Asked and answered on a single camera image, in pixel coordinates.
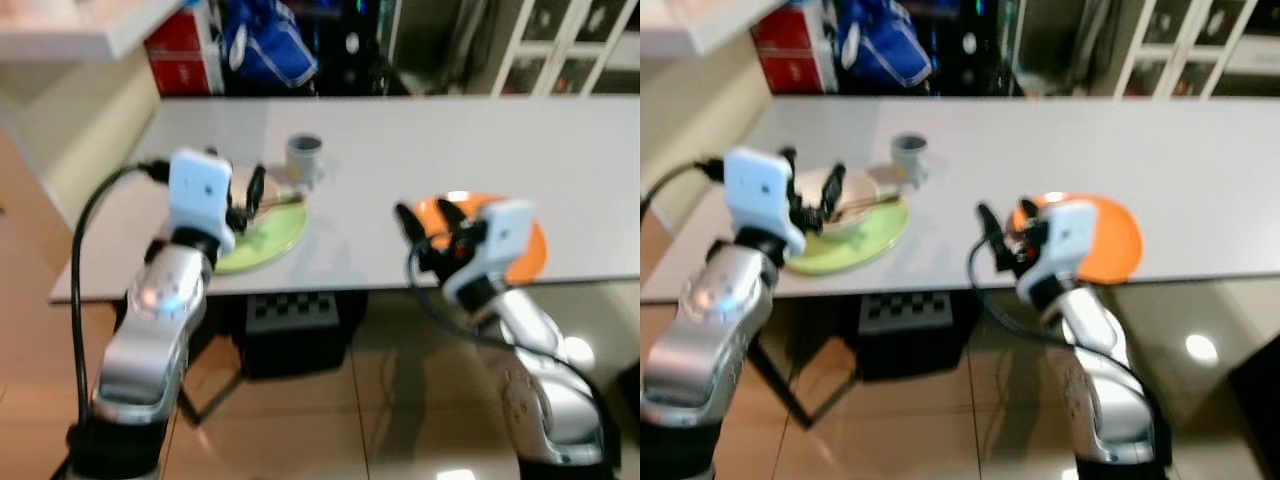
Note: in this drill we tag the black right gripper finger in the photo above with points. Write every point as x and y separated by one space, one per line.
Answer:
1028 212
450 215
990 225
410 225

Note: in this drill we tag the orange plate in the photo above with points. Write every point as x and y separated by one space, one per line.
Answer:
530 255
1118 240

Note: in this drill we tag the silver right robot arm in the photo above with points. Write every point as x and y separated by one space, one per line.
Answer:
545 390
1105 390

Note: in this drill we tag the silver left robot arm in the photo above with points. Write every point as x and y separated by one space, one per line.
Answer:
150 330
700 335

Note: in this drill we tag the beige bowl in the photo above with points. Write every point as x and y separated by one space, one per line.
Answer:
272 192
860 195

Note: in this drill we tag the metal spoon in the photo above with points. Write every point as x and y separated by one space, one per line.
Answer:
285 202
880 203

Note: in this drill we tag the green plate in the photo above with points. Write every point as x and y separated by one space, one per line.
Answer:
270 245
860 250

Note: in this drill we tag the grey cup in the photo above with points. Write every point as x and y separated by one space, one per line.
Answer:
305 160
911 158

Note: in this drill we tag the red cardboard box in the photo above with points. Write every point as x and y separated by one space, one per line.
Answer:
795 50
185 55

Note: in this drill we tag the blue bag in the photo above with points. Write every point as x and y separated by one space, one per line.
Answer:
265 45
880 40

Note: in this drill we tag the black checkered box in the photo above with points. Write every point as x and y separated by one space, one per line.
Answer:
300 335
910 335

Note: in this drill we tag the black machine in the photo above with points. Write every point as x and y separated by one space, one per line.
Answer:
355 50
970 50

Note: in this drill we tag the white counter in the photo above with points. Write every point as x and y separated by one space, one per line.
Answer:
70 30
700 25

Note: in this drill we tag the white glass door cabinet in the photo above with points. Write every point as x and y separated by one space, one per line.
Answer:
1195 45
565 45

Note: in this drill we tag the black bin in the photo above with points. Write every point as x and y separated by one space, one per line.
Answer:
1258 410

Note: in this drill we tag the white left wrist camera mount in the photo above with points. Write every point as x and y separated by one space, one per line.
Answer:
760 195
200 195

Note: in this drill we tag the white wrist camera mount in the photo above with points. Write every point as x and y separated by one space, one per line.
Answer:
760 195
200 195
1065 245
495 245

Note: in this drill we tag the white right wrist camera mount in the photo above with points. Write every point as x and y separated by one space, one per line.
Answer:
495 245
1065 245

